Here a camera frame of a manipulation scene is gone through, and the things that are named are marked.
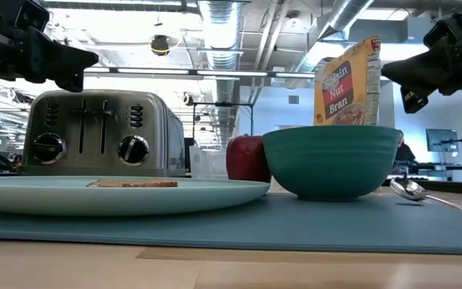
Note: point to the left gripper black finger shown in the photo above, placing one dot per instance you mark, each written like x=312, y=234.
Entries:
x=58, y=56
x=70, y=83

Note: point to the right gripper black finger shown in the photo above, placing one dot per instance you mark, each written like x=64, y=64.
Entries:
x=413, y=100
x=423, y=70

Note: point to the Raisin Nut Bran cereal box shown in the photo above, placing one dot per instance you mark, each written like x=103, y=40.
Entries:
x=335, y=92

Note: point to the brown bread toast slice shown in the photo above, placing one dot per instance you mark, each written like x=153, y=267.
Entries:
x=134, y=183

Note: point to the red apple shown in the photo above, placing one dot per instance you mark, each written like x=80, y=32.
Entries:
x=247, y=158

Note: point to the computer monitor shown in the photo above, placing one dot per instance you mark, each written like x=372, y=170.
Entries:
x=441, y=139

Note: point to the person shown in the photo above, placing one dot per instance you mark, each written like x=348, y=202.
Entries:
x=404, y=151

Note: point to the stainless steel four-slot toaster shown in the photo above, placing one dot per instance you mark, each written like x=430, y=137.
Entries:
x=102, y=164

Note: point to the teal ribbed bowl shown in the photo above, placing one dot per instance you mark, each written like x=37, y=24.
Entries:
x=331, y=160

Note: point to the long ceiling light bar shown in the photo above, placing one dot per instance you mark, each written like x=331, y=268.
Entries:
x=175, y=72

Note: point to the pale blue round plate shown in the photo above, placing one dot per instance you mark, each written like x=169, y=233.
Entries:
x=94, y=200

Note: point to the clear plastic container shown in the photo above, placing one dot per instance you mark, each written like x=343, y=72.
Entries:
x=207, y=164

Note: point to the blue rectangular placemat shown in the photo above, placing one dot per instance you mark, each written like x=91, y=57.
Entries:
x=295, y=225

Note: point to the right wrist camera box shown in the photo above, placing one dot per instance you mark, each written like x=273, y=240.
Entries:
x=441, y=34

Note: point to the black hanging dome camera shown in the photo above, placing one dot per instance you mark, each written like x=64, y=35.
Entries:
x=160, y=45

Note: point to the silver spiral ventilation duct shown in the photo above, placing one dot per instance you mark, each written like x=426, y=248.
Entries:
x=223, y=40
x=335, y=20

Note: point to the small black ceiling camera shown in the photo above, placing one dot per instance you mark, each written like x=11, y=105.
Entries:
x=188, y=99

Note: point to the thin black stand frame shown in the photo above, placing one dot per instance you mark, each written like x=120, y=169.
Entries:
x=223, y=104

